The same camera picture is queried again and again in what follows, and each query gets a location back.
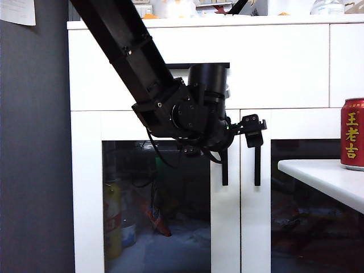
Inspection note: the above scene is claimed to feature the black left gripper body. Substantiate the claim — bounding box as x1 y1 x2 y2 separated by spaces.
203 112 242 151

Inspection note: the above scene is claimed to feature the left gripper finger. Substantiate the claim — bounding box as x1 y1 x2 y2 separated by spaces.
237 113 268 148

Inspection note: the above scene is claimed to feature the black bar door handle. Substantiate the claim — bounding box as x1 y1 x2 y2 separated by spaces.
221 147 229 186
254 147 262 186

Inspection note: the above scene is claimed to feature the red herbal tea can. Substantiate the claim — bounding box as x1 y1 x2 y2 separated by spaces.
340 98 364 171

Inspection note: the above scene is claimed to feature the white glass-panel cabinet door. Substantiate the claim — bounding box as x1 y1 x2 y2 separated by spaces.
241 109 364 273
70 110 241 273

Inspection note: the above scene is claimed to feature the white cabinet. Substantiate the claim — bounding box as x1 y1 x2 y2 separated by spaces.
67 14 364 273

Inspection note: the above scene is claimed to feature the grey door panel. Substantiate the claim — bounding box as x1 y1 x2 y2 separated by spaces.
0 0 75 273

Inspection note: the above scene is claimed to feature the white table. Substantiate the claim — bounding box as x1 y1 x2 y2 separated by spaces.
278 159 364 214

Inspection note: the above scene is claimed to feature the orange snack bag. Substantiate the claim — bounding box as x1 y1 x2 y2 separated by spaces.
140 198 172 237

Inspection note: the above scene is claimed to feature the black tool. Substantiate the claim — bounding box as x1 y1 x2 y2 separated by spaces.
227 0 249 15

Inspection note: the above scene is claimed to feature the white teal paper food box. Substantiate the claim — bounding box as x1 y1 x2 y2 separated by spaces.
196 0 233 14

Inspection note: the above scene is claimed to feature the white plastic bag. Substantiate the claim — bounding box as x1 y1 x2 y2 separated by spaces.
153 0 200 18

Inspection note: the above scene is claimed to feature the clear water bottle blue label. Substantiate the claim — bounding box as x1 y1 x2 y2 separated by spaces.
121 196 137 248

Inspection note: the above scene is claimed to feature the yellow detergent bottle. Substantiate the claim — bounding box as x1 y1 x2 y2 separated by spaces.
104 181 122 260

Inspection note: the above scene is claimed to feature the white paper note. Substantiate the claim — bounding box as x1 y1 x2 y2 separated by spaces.
0 0 37 27

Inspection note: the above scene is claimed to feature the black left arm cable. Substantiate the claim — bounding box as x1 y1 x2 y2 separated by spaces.
145 127 225 169

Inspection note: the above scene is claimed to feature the black bar drawer handle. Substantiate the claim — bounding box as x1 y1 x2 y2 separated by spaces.
166 63 230 71

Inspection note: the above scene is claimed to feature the white wall switch plate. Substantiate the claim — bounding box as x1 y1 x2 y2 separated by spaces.
135 4 155 16

